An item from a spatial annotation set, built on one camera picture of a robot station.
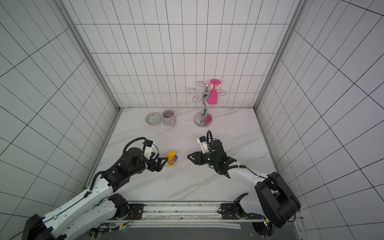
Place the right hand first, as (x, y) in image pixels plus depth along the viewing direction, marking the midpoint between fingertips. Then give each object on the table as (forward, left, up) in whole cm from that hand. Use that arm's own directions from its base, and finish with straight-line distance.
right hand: (190, 153), depth 83 cm
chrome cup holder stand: (+33, -7, -9) cm, 35 cm away
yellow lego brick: (-3, +12, -8) cm, 15 cm away
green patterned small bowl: (+30, +31, -8) cm, 44 cm away
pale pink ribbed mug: (+28, +18, -2) cm, 33 cm away
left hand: (-6, +16, +2) cm, 17 cm away
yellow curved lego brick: (-1, +11, -1) cm, 12 cm away
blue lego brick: (0, +9, -7) cm, 11 cm away
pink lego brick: (-1, +11, -8) cm, 14 cm away
